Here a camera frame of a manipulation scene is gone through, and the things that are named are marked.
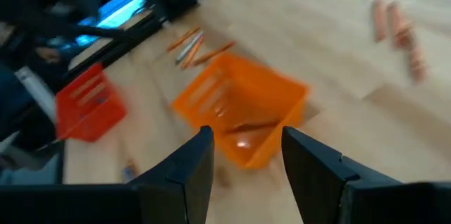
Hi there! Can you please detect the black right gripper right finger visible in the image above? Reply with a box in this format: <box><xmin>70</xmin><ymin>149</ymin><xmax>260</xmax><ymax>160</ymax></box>
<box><xmin>280</xmin><ymin>125</ymin><xmax>451</xmax><ymax>224</ymax></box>

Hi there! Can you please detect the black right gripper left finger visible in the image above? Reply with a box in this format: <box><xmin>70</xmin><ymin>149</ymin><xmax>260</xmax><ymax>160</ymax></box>
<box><xmin>0</xmin><ymin>125</ymin><xmax>215</xmax><ymax>224</ymax></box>

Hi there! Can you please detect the orange plastic basket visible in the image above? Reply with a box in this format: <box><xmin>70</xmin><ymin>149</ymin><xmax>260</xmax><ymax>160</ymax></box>
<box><xmin>171</xmin><ymin>51</ymin><xmax>310</xmax><ymax>170</ymax></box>

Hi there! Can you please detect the red plastic basket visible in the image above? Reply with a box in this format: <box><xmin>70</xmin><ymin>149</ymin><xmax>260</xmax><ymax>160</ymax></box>
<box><xmin>54</xmin><ymin>62</ymin><xmax>128</xmax><ymax>144</ymax></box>

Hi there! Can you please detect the person's leg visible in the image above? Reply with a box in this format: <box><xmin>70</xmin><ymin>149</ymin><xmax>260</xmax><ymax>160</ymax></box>
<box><xmin>0</xmin><ymin>146</ymin><xmax>64</xmax><ymax>186</ymax></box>

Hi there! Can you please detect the gray crayon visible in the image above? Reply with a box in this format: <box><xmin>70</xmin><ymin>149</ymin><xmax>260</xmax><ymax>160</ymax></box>
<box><xmin>175</xmin><ymin>30</ymin><xmax>205</xmax><ymax>65</ymax></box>

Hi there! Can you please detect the white bar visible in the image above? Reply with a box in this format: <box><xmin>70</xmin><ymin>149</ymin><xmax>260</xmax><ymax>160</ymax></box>
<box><xmin>13</xmin><ymin>66</ymin><xmax>58</xmax><ymax>125</ymax></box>

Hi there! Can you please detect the black aluminium table frame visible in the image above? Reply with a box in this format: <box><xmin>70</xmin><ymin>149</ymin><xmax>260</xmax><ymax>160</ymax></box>
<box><xmin>63</xmin><ymin>0</ymin><xmax>247</xmax><ymax>87</ymax></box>

